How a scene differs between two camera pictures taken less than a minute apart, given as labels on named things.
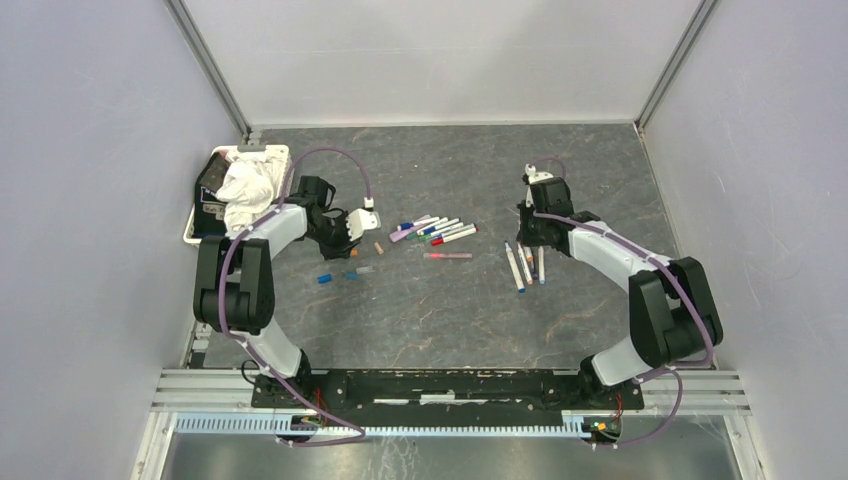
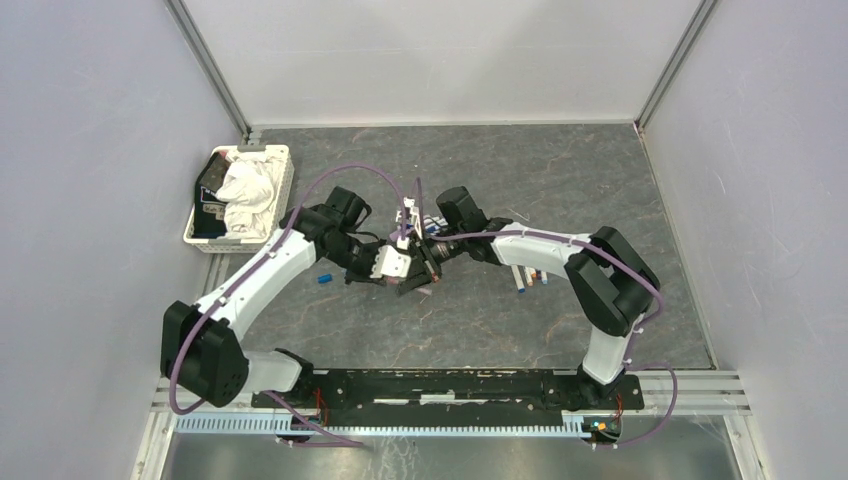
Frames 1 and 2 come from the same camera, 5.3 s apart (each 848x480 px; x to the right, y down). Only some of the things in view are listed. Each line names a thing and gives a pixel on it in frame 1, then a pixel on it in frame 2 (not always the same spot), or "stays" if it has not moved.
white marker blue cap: x=515 y=270 stays
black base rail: x=450 y=397 stays
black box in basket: x=209 y=210 stays
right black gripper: x=526 y=239 -> x=424 y=267
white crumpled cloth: x=252 y=185 stays
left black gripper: x=344 y=247 -> x=364 y=274
